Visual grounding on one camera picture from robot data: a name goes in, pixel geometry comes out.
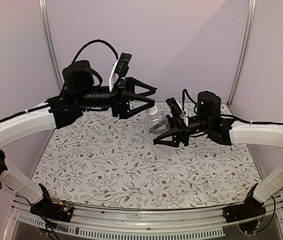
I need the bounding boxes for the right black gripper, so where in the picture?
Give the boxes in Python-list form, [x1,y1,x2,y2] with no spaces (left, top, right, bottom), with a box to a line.
[149,114,212,148]

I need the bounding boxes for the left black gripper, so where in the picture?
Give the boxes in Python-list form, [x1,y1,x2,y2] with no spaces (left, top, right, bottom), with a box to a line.
[75,76,156,118]

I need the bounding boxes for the clear plastic bottle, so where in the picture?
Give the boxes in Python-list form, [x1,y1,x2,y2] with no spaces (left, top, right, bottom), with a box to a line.
[144,110,173,160]

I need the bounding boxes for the white Pocari Sweat cap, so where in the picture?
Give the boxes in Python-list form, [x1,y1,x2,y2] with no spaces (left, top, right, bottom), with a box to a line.
[146,104,159,116]

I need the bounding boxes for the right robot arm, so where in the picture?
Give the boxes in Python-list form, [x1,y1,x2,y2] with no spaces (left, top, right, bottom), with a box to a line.
[153,91,283,218]

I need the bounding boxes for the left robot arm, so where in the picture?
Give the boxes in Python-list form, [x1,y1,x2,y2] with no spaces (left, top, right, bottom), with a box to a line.
[0,59,156,217]

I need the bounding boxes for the floral patterned table mat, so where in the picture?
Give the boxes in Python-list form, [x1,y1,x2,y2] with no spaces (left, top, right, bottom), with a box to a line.
[32,111,261,209]

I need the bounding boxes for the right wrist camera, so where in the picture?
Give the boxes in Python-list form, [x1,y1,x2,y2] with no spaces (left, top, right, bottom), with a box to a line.
[165,97,189,127]

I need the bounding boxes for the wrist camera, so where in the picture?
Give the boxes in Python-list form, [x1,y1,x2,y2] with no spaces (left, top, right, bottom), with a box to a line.
[165,97,189,127]
[108,52,132,92]

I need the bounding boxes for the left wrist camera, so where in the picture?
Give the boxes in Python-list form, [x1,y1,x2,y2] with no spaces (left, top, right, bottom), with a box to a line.
[108,52,132,92]

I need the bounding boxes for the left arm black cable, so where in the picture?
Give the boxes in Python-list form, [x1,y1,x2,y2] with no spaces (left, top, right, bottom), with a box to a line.
[71,39,120,63]

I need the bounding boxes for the aluminium front rail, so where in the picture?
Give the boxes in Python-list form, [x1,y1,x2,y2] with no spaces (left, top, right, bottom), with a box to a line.
[3,195,283,240]

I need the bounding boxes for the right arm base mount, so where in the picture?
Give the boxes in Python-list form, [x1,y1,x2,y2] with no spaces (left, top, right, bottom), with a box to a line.
[222,193,266,223]

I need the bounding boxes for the left aluminium frame post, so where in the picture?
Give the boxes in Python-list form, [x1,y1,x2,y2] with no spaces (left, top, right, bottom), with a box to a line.
[38,0,63,91]

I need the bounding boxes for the aluminium frame post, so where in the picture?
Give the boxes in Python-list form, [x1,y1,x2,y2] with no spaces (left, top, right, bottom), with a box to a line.
[227,0,257,108]
[38,0,63,91]

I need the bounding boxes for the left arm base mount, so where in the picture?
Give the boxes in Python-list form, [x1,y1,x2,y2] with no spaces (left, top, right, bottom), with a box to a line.
[30,183,74,223]

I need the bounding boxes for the right aluminium frame post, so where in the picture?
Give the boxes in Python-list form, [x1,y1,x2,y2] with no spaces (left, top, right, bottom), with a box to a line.
[227,0,257,108]

